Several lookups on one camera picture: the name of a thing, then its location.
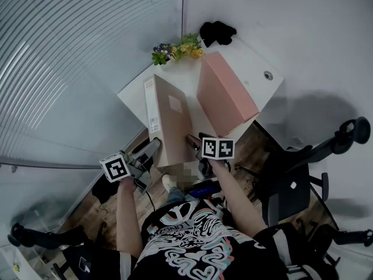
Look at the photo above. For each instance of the person's jeans leg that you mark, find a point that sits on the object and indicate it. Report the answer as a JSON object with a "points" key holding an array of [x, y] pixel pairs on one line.
{"points": [[176, 195]]}

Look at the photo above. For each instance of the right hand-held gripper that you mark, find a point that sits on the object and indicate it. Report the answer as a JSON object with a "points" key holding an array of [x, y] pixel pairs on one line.
{"points": [[218, 148]]}

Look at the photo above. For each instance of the person's left forearm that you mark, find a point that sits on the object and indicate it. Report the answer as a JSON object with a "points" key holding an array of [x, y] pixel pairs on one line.
{"points": [[128, 214]]}

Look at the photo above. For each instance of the black bag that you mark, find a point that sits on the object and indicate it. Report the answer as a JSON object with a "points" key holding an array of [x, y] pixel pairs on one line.
{"points": [[104, 189]]}

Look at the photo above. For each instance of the black office chair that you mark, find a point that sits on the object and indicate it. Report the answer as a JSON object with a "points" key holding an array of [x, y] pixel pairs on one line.
{"points": [[329, 249], [291, 179], [70, 249]]}

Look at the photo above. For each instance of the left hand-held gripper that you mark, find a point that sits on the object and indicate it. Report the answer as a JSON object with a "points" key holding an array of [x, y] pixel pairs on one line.
{"points": [[115, 168]]}

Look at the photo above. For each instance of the pink box item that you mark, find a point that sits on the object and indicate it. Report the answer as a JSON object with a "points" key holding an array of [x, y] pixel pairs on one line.
{"points": [[223, 95]]}

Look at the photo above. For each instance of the person's black patterned shirt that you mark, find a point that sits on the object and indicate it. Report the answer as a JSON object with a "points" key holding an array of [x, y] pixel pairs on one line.
{"points": [[201, 241]]}

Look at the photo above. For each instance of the black crumpled cloth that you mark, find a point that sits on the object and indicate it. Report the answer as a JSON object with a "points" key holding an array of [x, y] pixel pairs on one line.
{"points": [[217, 33]]}

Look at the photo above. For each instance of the person's white shoe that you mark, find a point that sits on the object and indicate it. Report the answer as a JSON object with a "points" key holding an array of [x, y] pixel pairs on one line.
{"points": [[169, 183]]}

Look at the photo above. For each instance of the beige box item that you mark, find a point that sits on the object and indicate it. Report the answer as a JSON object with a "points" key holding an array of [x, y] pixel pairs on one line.
{"points": [[170, 124]]}

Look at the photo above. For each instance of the yellow artificial flower bunch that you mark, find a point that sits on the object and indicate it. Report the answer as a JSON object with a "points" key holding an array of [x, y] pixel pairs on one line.
{"points": [[189, 47]]}

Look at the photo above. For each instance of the person's right forearm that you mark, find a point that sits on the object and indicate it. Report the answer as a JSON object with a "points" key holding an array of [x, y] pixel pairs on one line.
{"points": [[233, 194]]}

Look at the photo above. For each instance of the black device with blue lights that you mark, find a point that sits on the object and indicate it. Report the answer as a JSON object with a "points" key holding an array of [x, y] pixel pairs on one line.
{"points": [[202, 189]]}

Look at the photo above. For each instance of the purple artificial flower plant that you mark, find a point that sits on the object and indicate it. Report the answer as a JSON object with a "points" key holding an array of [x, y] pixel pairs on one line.
{"points": [[161, 52]]}

